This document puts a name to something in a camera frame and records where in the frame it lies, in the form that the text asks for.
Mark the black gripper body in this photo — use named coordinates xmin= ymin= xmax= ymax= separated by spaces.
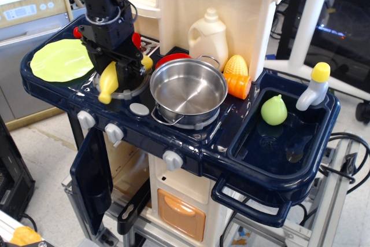
xmin=78 ymin=8 xmax=143 ymax=62

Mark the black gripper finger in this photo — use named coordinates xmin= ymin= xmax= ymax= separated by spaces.
xmin=85 ymin=43 xmax=112 ymax=75
xmin=116 ymin=59 xmax=145 ymax=91

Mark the yellow toy banana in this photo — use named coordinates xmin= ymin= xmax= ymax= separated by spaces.
xmin=97 ymin=55 xmax=154 ymax=104

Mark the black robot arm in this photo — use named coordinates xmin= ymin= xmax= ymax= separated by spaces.
xmin=77 ymin=0 xmax=145 ymax=91

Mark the steel pot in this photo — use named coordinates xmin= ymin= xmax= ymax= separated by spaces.
xmin=150 ymin=58 xmax=228 ymax=130

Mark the grey toy stove burner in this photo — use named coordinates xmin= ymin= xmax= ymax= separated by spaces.
xmin=93 ymin=62 xmax=150 ymax=104

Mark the red ketchup toy bottle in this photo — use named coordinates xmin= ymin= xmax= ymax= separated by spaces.
xmin=73 ymin=27 xmax=141 ymax=50

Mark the grey oval button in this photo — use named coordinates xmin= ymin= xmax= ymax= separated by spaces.
xmin=129 ymin=102 xmax=150 ymax=117

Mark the red toy lid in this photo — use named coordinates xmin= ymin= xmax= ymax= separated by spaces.
xmin=155 ymin=53 xmax=191 ymax=69

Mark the light green toy plate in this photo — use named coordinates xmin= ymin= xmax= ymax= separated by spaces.
xmin=30 ymin=39 xmax=94 ymax=83

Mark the cream toy kitchen back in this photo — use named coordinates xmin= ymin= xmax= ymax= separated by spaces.
xmin=129 ymin=0 xmax=281 ymax=80

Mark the grey middle stove knob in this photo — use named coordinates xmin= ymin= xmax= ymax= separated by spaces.
xmin=105 ymin=123 xmax=124 ymax=148

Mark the grey stove knob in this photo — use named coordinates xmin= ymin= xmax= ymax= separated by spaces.
xmin=77 ymin=110 xmax=96 ymax=130
xmin=105 ymin=123 xmax=124 ymax=148
xmin=162 ymin=150 xmax=183 ymax=171

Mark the grey left stove knob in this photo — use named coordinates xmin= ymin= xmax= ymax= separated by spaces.
xmin=77 ymin=110 xmax=96 ymax=130

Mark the cream toy detergent jug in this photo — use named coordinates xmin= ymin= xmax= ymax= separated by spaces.
xmin=188 ymin=7 xmax=229 ymax=72

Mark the grey right stove knob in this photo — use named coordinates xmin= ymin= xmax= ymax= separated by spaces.
xmin=162 ymin=150 xmax=183 ymax=171

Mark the yellow toy corn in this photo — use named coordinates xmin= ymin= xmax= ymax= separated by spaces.
xmin=223 ymin=54 xmax=249 ymax=76

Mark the navy oven door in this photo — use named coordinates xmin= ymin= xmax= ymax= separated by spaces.
xmin=70 ymin=128 xmax=113 ymax=235

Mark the orange toy carrot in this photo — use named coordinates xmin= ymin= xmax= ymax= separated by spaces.
xmin=223 ymin=73 xmax=251 ymax=99

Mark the green toy pear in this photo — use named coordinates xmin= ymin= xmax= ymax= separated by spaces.
xmin=261 ymin=94 xmax=288 ymax=126

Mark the black computer case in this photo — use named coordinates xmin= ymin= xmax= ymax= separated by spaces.
xmin=1 ymin=121 xmax=35 ymax=220

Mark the navy toy kitchen counter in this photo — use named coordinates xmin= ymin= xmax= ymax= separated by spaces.
xmin=20 ymin=13 xmax=341 ymax=228

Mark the orange toy drawer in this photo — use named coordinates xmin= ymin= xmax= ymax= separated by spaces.
xmin=157 ymin=189 xmax=206 ymax=242

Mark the grey toy faucet yellow cap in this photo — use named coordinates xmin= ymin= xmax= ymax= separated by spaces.
xmin=295 ymin=62 xmax=331 ymax=111

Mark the black cable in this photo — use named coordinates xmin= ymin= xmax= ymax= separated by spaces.
xmin=317 ymin=132 xmax=370 ymax=194

